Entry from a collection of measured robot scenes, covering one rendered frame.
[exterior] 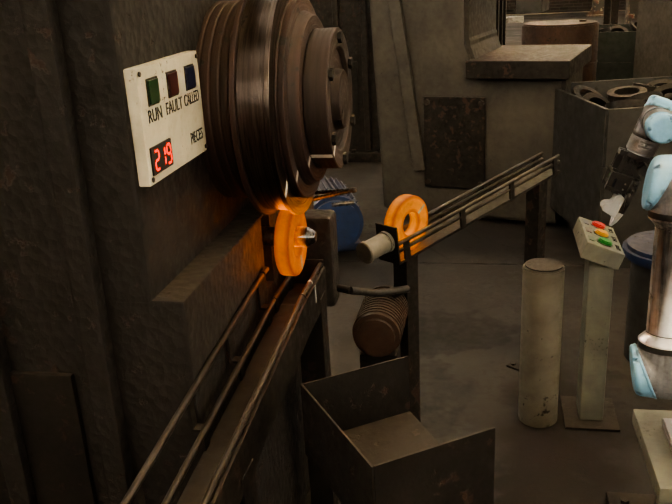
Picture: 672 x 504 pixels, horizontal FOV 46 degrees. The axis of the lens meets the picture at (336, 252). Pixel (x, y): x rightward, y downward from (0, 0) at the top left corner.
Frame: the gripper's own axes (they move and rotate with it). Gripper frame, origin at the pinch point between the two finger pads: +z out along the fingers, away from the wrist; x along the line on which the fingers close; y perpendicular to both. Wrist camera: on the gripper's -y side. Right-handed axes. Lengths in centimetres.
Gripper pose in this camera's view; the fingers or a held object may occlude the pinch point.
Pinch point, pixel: (614, 222)
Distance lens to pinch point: 231.3
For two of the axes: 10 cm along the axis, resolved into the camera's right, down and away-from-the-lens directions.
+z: -2.9, 8.8, 3.9
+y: -9.4, -3.4, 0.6
